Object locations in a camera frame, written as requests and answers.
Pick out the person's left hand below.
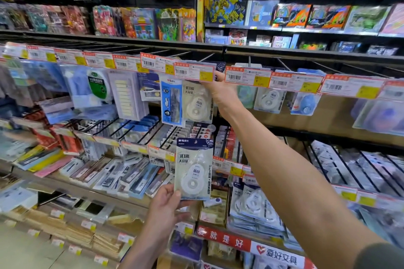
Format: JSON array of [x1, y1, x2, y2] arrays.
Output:
[[143, 183, 194, 245]]

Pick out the person's right hand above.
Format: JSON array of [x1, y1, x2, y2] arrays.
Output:
[[201, 71, 244, 119]]

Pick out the green correction tape packet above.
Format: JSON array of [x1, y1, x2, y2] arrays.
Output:
[[237, 85, 257, 109]]

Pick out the row of white correction tapes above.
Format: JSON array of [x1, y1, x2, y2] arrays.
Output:
[[182, 80, 215, 125]]

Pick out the white correction tape packet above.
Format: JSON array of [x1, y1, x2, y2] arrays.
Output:
[[173, 137, 215, 200], [253, 87, 287, 114]]

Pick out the bunch of blue correction tapes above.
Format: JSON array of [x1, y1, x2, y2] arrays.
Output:
[[290, 91, 322, 117]]

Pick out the pile of white correction tapes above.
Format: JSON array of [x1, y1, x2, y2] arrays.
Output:
[[227, 182, 303, 252]]

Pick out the person's right forearm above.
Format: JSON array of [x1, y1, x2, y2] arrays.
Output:
[[219, 101, 404, 269]]

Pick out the red shelf label strip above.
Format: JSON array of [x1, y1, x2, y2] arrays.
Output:
[[196, 224, 316, 269]]

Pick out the person's dark sleeve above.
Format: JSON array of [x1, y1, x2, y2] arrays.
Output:
[[353, 243, 404, 269]]

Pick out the dark purple packet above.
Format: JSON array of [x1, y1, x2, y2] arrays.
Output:
[[169, 231, 204, 261]]

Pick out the row of white red packets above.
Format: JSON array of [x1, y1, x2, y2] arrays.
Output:
[[186, 122, 218, 140]]

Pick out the row of orange price tags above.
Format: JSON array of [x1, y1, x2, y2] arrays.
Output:
[[0, 119, 404, 213], [0, 42, 404, 102]]

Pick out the gold box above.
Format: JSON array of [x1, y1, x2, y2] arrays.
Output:
[[199, 188, 229, 228]]

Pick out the blue ruler packet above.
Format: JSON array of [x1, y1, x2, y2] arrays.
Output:
[[159, 76, 187, 128]]

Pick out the pile of pen packets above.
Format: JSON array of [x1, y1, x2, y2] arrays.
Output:
[[58, 155, 174, 200]]

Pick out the dark blue card packet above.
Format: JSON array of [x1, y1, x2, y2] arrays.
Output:
[[137, 71, 162, 102]]

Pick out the stacks of brown envelopes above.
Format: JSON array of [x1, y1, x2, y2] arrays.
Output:
[[6, 206, 133, 260]]

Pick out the row of blue white packets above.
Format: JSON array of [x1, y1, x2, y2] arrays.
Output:
[[120, 116, 162, 146]]

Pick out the row of colourful toy boxes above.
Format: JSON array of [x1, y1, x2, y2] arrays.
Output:
[[203, 0, 404, 57]]

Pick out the white index tab packet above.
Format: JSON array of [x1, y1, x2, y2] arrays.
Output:
[[108, 70, 149, 122]]

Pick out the row of colourful toy packets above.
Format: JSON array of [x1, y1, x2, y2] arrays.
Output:
[[0, 0, 198, 42]]

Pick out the green label tape packet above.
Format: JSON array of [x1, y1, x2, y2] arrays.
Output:
[[61, 65, 114, 110]]

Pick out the pile of yellow pink packets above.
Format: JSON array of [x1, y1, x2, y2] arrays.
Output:
[[14, 145, 75, 178]]

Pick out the white paper pack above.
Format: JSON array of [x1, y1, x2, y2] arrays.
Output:
[[0, 183, 38, 213]]

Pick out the rows of grey white packets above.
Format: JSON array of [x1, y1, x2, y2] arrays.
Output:
[[303, 139, 404, 197]]

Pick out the row of clear hanging packets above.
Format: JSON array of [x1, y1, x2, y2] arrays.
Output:
[[0, 57, 69, 105]]

